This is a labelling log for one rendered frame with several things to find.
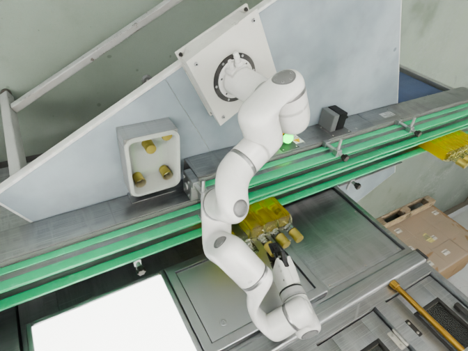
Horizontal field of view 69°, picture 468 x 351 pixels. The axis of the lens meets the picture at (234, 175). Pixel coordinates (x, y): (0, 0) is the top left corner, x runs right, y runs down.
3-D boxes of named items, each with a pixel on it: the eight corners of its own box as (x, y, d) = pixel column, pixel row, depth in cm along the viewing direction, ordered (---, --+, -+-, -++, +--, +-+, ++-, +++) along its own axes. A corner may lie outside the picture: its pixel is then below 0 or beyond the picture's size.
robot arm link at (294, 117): (256, 120, 101) (292, 146, 91) (244, 85, 91) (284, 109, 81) (281, 102, 103) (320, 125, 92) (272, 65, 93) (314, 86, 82)
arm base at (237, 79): (209, 62, 99) (239, 81, 89) (244, 41, 102) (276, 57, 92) (223, 104, 111) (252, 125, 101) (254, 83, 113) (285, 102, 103)
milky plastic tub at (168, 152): (124, 183, 118) (131, 199, 112) (115, 127, 104) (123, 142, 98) (171, 170, 126) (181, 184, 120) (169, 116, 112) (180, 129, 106)
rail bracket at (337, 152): (319, 145, 143) (342, 163, 134) (324, 130, 138) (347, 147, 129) (326, 143, 144) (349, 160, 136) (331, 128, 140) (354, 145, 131)
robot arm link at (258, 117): (235, 164, 91) (214, 120, 79) (290, 108, 98) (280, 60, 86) (261, 180, 85) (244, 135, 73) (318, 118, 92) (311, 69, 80)
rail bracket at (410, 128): (392, 124, 163) (416, 138, 154) (398, 110, 158) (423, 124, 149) (398, 122, 164) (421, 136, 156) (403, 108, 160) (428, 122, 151)
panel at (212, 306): (27, 329, 103) (43, 453, 81) (24, 324, 101) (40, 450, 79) (271, 230, 142) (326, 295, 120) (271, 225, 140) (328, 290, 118)
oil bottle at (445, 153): (411, 142, 183) (459, 172, 165) (415, 133, 180) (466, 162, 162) (418, 140, 186) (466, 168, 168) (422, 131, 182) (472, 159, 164)
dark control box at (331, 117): (317, 123, 154) (329, 132, 148) (321, 107, 149) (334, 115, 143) (330, 120, 157) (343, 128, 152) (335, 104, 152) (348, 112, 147)
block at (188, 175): (181, 190, 125) (189, 202, 121) (181, 170, 120) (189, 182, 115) (190, 187, 127) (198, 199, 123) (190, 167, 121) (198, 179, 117)
